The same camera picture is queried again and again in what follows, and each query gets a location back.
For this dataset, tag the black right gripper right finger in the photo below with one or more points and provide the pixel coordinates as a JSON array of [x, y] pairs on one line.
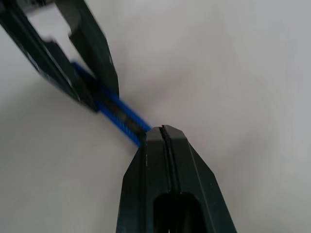
[[194, 184]]

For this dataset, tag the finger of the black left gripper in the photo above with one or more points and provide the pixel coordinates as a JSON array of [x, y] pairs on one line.
[[48, 65], [94, 43]]

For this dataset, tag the blue toy car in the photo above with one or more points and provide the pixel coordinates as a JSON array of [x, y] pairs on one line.
[[126, 114]]

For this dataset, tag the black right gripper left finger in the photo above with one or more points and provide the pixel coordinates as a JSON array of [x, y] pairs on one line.
[[141, 174]]

